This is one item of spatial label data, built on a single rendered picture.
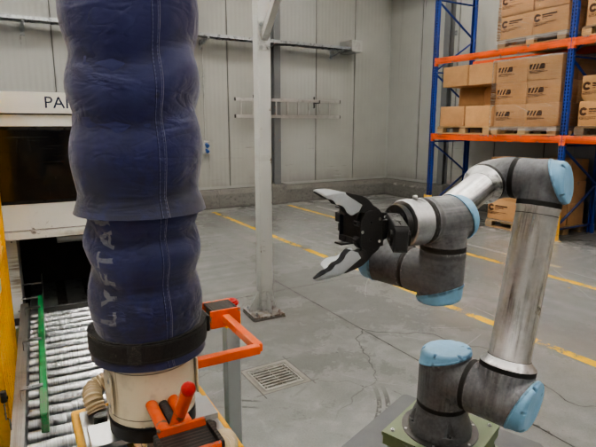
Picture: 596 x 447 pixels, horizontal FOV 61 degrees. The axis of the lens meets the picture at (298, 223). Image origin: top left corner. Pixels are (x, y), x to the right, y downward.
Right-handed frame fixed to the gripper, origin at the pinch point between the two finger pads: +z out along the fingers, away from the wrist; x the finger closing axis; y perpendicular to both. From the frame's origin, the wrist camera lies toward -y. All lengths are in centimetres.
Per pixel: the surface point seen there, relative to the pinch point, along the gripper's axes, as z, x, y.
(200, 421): 18.6, -31.1, 6.0
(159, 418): 24.0, -32.5, 12.8
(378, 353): -193, -158, 221
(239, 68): -393, 134, 960
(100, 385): 30, -39, 43
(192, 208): 14.7, 3.3, 18.1
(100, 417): 31, -42, 34
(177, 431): 22.6, -31.6, 6.0
